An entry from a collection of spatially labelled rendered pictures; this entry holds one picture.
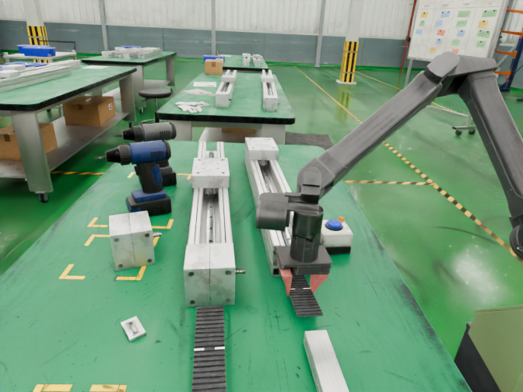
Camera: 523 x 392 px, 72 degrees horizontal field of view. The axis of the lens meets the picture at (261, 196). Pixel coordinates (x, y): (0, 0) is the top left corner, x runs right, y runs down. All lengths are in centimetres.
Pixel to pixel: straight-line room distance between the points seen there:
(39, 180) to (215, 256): 252
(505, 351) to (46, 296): 86
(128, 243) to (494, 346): 74
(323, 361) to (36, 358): 48
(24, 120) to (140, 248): 226
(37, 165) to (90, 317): 239
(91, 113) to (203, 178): 352
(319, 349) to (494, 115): 57
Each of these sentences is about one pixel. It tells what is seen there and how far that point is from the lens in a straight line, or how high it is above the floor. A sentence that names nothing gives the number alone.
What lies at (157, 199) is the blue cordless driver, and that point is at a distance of 111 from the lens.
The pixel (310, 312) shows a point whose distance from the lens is 73.
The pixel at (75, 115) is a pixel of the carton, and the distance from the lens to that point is 459.
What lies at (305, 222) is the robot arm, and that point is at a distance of 67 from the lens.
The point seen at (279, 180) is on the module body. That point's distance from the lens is 115.
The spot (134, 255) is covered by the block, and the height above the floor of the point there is 80.
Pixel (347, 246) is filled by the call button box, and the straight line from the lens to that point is 96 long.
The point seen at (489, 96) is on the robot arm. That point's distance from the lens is 89.
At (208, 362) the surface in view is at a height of 81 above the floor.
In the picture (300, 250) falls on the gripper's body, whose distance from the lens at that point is 71.
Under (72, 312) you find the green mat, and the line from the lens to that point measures 83.
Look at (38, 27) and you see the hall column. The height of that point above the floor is 107.
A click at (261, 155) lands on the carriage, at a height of 88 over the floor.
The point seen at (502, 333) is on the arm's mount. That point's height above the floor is 86.
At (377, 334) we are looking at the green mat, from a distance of 78.
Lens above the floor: 130
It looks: 25 degrees down
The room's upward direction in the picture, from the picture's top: 3 degrees clockwise
